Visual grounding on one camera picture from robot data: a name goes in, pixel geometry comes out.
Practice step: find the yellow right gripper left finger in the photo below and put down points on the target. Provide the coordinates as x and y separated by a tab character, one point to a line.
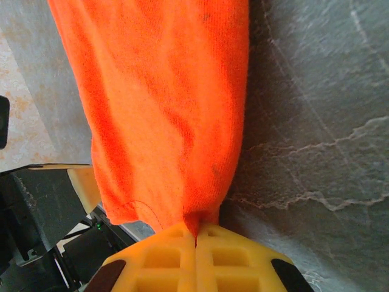
170	261

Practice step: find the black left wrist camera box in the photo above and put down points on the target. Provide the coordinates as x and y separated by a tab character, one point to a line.
3	121

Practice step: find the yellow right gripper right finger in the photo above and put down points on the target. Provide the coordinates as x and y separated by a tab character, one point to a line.
231	261

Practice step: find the orange t-shirt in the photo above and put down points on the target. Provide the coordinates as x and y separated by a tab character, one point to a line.
167	106

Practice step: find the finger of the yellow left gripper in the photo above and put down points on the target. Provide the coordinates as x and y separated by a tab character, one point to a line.
86	185

